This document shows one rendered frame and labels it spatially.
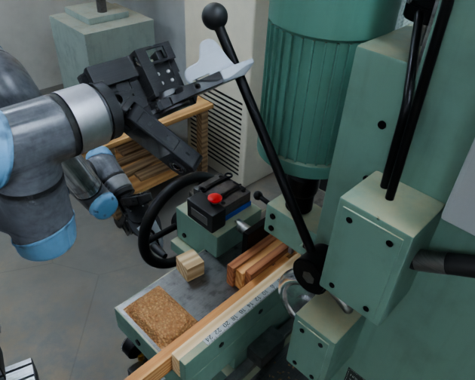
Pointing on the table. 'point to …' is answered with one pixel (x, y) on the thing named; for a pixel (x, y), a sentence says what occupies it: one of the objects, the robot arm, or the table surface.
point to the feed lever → (304, 273)
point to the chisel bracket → (277, 216)
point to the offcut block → (190, 265)
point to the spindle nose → (304, 191)
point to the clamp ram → (251, 233)
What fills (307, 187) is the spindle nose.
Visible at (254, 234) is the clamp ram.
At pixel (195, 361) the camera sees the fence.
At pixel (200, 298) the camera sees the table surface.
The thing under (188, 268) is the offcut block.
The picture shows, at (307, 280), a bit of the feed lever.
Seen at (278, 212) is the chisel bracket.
